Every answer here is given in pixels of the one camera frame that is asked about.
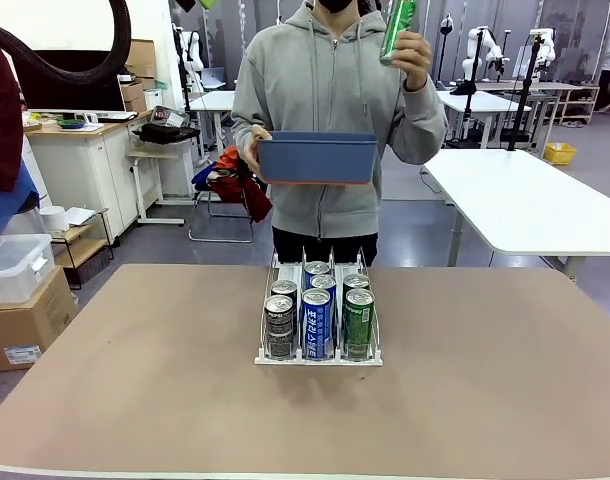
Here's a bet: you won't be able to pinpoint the silver laptop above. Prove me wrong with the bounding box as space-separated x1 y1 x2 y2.
200 66 227 91

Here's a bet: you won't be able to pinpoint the low wooden metal shelf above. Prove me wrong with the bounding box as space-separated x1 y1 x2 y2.
49 208 116 290

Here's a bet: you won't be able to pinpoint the white paper roll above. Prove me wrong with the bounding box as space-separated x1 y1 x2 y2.
39 205 71 234

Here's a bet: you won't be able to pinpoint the white background table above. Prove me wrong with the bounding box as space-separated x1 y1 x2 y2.
188 90 236 156
437 89 534 149

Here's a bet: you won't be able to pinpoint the white rolling side table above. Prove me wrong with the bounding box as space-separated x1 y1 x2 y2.
127 148 199 227

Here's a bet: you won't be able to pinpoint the blue plastic bin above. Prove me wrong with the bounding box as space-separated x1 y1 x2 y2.
256 130 379 187

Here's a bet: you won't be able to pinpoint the black tripod pole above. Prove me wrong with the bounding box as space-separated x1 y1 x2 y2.
462 27 486 120
507 33 545 151

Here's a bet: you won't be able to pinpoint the blue cloth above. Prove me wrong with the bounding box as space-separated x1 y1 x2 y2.
0 162 40 236

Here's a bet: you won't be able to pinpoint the person's right forearm grey sleeve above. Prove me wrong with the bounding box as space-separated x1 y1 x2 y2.
230 99 256 156

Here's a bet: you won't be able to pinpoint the person in grey hoodie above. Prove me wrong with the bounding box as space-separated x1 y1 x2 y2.
230 0 449 269

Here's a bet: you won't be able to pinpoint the open brown cardboard box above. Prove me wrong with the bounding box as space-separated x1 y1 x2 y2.
123 38 157 80

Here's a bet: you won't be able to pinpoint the small brown cardboard box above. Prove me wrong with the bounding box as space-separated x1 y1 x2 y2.
120 77 157 114

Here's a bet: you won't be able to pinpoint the person's left hand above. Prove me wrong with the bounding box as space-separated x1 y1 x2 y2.
392 31 435 92

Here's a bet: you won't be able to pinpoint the large black monitor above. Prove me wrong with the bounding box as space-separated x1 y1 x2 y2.
14 49 127 112

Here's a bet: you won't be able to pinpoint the white keyboard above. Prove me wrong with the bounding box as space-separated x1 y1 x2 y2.
82 110 139 124

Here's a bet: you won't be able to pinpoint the person's left forearm grey sleeve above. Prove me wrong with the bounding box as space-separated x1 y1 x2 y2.
392 74 450 165

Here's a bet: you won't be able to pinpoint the green beverage can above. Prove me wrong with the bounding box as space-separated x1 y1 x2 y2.
342 273 372 293
343 288 376 362
378 0 418 67

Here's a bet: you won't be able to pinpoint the white papers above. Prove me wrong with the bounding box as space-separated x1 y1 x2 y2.
64 206 97 227

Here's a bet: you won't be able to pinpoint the yellow plastic crate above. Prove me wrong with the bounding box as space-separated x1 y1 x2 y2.
543 141 578 167

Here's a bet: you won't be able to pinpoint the large white table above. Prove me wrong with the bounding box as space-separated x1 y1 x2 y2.
422 148 610 281

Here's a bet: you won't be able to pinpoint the black bag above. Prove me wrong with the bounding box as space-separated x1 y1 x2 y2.
133 122 202 145

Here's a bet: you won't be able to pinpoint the maroon hanging jacket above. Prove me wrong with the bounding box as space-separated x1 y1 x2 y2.
0 45 25 194

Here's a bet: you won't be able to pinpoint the black stand with white head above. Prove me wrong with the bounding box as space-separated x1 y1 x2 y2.
438 13 455 89

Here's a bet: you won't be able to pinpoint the clear plastic storage box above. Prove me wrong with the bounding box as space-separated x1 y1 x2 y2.
0 233 56 306

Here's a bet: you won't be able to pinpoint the person's right hand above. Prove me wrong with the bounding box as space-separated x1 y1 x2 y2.
238 124 274 177

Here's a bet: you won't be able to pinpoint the white cabinet with wooden top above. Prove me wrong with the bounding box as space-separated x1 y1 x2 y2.
24 112 154 249

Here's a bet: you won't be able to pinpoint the clear wrapped package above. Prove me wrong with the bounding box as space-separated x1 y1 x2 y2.
149 105 191 129

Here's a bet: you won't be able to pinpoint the black Pepsi can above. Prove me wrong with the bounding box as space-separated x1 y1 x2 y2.
270 279 299 306
263 294 296 361

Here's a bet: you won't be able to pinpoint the long wooden workbench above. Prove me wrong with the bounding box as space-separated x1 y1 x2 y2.
477 81 602 126

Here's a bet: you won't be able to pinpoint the large brown cardboard box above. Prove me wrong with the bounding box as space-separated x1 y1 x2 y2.
0 265 80 374

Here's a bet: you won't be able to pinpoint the white wire can dispenser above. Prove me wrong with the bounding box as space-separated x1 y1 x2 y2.
254 244 386 368

